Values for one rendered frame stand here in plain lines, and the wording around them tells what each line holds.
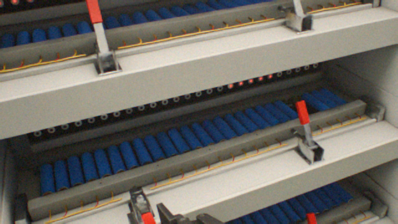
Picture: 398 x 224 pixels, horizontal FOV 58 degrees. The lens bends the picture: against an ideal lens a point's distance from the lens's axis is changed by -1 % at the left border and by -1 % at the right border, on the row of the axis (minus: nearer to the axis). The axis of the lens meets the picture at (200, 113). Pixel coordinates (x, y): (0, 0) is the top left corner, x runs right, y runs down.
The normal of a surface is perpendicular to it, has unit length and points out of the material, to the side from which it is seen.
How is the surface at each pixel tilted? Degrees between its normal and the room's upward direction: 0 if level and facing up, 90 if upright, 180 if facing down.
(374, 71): 90
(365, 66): 90
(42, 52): 108
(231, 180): 17
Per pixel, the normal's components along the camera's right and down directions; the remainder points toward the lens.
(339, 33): 0.38, 0.48
